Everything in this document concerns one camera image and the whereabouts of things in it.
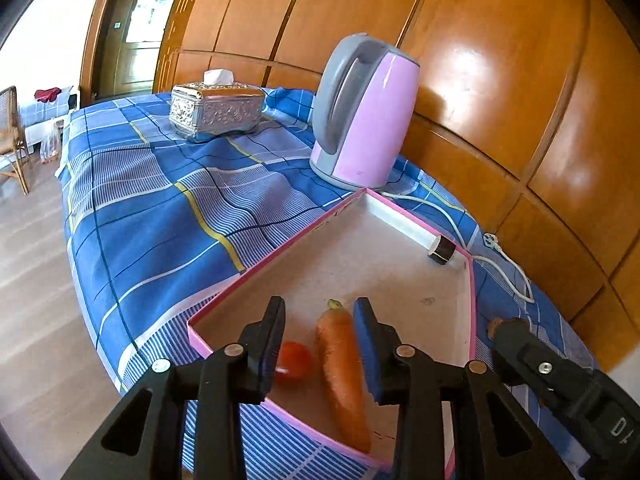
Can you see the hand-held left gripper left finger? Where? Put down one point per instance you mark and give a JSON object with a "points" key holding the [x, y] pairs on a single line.
{"points": [[270, 340]]}

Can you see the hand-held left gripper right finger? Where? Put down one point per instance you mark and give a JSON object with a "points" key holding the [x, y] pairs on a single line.
{"points": [[367, 350]]}

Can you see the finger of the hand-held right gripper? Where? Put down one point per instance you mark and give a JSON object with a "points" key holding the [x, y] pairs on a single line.
{"points": [[530, 360]]}

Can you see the orange carrot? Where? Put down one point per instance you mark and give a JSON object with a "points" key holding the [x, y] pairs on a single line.
{"points": [[340, 370]]}

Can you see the dark sugarcane piece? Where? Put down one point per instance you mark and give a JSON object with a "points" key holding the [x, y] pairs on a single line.
{"points": [[494, 329], [442, 251]]}

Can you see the pink cardboard box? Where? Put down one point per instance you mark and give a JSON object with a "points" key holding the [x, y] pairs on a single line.
{"points": [[375, 260]]}

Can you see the red tomato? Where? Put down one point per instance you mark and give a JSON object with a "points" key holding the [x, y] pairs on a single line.
{"points": [[295, 360]]}

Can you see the blue plaid tablecloth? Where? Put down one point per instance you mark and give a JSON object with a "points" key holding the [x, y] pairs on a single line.
{"points": [[150, 210]]}

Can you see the pink electric kettle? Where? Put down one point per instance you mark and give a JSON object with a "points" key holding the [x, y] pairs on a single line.
{"points": [[370, 120]]}

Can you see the silver embossed tissue box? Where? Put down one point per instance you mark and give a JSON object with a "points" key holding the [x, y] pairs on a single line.
{"points": [[215, 110]]}

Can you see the white tissue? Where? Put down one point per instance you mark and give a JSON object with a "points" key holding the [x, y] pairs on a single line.
{"points": [[218, 76]]}

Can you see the wooden door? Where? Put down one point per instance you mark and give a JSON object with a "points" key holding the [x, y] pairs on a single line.
{"points": [[140, 60]]}

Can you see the wooden panelled wardrobe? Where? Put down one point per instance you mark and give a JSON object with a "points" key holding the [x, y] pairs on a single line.
{"points": [[475, 35]]}

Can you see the red cloth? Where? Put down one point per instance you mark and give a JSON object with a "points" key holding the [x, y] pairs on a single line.
{"points": [[46, 94]]}

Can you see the rattan chair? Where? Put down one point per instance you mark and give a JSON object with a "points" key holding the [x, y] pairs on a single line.
{"points": [[11, 130]]}

